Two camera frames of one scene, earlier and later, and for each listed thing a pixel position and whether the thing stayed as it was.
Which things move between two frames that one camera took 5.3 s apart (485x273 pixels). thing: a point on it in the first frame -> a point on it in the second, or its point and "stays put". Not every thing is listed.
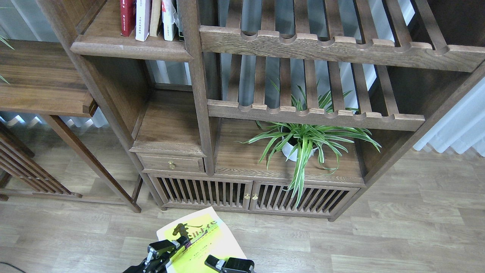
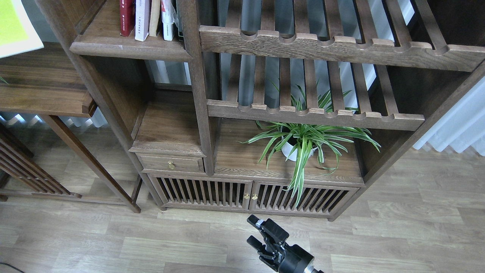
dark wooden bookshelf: x=282 y=106 stays put
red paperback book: x=128 y=12 stays put
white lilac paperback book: x=142 y=19 stays put
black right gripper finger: x=230 y=265 -> x=296 y=260
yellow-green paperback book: x=211 y=237 -> x=18 y=35
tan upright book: x=155 y=17 stays put
